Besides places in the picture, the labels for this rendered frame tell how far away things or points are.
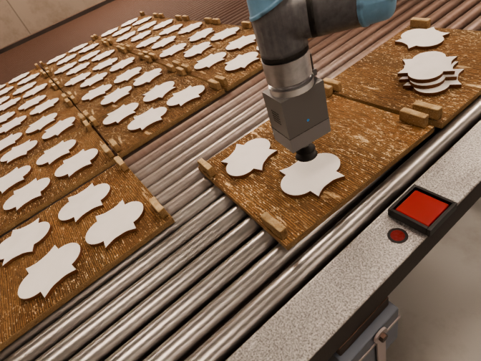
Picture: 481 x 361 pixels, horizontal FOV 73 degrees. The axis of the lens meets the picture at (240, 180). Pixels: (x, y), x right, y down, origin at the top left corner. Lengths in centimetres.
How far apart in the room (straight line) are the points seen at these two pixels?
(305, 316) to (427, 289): 112
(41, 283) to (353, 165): 69
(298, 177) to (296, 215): 10
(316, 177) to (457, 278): 109
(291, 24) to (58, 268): 65
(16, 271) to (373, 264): 76
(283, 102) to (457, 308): 124
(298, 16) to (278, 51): 5
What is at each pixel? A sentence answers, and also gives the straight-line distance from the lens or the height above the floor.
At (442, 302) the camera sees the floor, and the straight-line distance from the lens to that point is 160.
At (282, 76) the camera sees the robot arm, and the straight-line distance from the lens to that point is 53.
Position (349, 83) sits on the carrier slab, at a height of 94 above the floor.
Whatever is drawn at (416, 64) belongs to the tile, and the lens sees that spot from 97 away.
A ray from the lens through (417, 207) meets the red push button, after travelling 64.
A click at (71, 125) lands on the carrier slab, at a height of 94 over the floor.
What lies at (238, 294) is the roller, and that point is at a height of 92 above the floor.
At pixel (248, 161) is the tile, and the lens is 76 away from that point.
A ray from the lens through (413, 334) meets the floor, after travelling 153.
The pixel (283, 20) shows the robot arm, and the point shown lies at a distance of 50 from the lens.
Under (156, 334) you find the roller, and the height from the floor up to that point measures 91.
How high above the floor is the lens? 141
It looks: 40 degrees down
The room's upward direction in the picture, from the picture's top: 22 degrees counter-clockwise
